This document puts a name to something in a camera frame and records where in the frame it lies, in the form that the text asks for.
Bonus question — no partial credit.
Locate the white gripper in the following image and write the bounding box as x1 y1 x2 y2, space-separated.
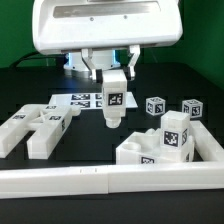
32 0 183 83

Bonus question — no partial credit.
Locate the white chair seat plate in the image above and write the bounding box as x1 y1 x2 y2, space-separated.
116 128 194 165

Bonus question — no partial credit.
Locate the white tag sheet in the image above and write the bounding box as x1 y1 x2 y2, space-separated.
49 91 138 110

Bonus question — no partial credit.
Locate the white tagged cube near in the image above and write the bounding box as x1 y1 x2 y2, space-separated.
146 97 166 116

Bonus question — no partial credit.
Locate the white tagged cube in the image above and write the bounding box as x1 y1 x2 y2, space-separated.
146 97 166 116
182 99 203 118

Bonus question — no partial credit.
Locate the white tagged cube far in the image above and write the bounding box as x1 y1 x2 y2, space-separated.
182 99 203 118

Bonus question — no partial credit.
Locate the black cable on base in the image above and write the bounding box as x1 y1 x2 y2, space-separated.
9 51 66 69

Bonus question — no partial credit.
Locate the white chair back frame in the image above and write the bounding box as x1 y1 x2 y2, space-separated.
0 104 81 159

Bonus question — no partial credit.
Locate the white U-shaped fence rail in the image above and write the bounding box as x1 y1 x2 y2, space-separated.
0 120 224 200

